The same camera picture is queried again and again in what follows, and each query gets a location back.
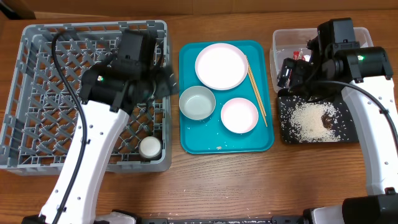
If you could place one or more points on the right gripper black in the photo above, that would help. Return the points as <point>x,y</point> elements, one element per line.
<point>288,73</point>

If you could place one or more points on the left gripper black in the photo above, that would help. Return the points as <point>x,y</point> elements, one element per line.
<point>169,83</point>

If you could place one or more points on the red snack wrapper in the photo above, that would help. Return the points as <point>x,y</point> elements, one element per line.
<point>298,55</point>

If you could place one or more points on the grey round bowl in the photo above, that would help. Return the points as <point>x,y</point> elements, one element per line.
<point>197,102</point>

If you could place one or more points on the wooden chopstick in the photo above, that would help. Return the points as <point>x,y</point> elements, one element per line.
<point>260,94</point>
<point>256,92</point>

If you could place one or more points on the large white round plate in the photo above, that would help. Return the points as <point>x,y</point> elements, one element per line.
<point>221,66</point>

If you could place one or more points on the small white cup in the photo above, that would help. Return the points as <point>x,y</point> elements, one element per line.
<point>150,148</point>

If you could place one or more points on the pink bowl with food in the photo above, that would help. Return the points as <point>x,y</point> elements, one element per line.
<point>239,115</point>

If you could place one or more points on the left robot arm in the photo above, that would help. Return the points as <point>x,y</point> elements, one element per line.
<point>108,97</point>

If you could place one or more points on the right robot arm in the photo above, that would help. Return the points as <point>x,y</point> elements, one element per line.
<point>363,76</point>

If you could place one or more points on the clear plastic waste bin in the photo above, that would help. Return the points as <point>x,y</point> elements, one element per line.
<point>285,42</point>

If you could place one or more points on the spilled rice pile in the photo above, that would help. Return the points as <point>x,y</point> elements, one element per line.
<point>311,123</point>

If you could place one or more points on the black rectangular tray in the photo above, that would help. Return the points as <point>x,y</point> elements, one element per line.
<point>284,137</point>

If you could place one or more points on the brown food lump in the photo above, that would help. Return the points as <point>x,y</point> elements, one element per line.
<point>327,121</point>

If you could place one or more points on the teal plastic serving tray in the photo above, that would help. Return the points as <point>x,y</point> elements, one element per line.
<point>209,136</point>

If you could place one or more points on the grey plastic dish rack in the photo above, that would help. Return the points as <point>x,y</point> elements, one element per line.
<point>40,117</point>

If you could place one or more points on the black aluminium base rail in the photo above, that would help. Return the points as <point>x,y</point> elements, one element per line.
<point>273,220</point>

